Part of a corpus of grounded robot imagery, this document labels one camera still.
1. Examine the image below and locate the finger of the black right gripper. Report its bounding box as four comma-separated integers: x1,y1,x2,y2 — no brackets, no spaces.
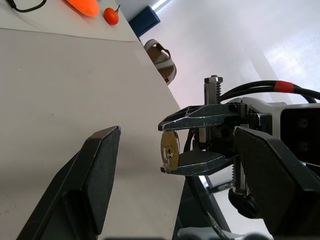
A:
157,103,239,132
159,149,240,176

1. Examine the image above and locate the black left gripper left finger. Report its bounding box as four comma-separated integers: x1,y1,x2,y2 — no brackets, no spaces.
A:
16,125,122,240

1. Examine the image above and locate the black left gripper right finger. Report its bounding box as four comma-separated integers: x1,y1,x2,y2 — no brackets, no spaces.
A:
233,126,320,240

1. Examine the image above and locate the brass padlock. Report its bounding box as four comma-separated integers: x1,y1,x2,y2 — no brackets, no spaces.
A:
160,130,181,172

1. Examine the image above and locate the blue box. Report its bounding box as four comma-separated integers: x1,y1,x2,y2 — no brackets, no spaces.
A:
128,5,161,39

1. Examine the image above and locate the small red toy tomato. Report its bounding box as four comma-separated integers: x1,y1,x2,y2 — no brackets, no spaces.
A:
103,4,121,26

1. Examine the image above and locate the orange toy carrot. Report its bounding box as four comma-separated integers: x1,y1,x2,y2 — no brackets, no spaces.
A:
65,0,100,18

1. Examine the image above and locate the dark grey table frame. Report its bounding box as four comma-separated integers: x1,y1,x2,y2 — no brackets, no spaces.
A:
171,174,235,240

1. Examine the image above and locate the thin grey cable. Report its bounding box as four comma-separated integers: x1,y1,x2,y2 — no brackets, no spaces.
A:
183,129,230,240

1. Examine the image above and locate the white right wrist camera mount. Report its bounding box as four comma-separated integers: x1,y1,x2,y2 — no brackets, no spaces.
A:
226,96,320,168

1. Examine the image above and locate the tan sandal with white straps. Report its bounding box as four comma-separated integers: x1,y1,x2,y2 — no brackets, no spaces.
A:
144,38,178,86

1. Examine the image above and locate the black cable with red tape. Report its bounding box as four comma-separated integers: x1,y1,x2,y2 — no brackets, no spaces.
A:
220,79,320,104

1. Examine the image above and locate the thin black cable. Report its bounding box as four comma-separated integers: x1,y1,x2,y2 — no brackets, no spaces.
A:
6,0,47,13

